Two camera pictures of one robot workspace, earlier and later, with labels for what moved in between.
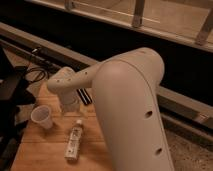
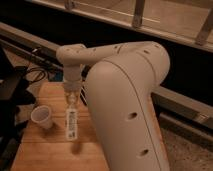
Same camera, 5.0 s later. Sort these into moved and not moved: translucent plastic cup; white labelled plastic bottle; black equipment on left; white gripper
Moved: white gripper; white labelled plastic bottle
Not moved: translucent plastic cup; black equipment on left
